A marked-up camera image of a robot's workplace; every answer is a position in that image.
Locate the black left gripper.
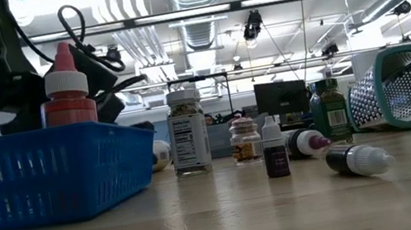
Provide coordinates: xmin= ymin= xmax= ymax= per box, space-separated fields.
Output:
xmin=67 ymin=32 xmax=156 ymax=143

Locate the gold lid jar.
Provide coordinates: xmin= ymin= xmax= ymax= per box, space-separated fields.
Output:
xmin=148 ymin=137 xmax=176 ymax=174

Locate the bagel seasoning jar white lid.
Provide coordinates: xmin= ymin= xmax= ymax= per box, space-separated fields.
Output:
xmin=162 ymin=86 xmax=216 ymax=179

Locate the red squeeze bottle white cap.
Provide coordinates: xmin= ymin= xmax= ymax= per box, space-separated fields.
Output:
xmin=30 ymin=37 xmax=99 ymax=131

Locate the blue plastic basket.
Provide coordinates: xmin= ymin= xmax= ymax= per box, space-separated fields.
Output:
xmin=0 ymin=110 xmax=168 ymax=230

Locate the translucent grey plastic bin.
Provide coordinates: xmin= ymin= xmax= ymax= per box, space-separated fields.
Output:
xmin=205 ymin=122 xmax=235 ymax=160

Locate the black ceiling spotlight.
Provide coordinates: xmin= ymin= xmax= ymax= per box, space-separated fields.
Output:
xmin=391 ymin=0 xmax=411 ymax=16
xmin=104 ymin=45 xmax=123 ymax=65
xmin=319 ymin=40 xmax=341 ymax=59

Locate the small glass sprinkles jar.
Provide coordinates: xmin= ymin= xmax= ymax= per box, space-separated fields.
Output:
xmin=225 ymin=114 xmax=266 ymax=168

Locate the purple label dropper bottle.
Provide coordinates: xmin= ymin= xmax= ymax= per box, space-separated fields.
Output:
xmin=257 ymin=113 xmax=293 ymax=180

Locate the dark background monitor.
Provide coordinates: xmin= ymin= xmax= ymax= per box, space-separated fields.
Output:
xmin=253 ymin=76 xmax=312 ymax=120

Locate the teal steel box grater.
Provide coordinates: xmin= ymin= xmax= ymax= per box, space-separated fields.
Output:
xmin=339 ymin=43 xmax=411 ymax=139

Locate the green spice jar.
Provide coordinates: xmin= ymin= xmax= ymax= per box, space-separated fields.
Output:
xmin=305 ymin=74 xmax=356 ymax=150

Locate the dark bottle pink tip lying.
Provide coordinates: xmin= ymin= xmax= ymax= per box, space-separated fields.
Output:
xmin=281 ymin=123 xmax=334 ymax=162

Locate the dark small dropper bottle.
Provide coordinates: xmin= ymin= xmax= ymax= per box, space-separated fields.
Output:
xmin=322 ymin=134 xmax=399 ymax=184

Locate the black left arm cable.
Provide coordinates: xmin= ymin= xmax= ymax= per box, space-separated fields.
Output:
xmin=8 ymin=0 xmax=151 ymax=117

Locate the thin hanging cable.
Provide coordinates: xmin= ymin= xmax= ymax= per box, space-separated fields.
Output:
xmin=288 ymin=0 xmax=319 ymax=82

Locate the black overhead camera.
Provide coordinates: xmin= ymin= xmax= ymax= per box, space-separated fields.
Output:
xmin=239 ymin=8 xmax=267 ymax=42

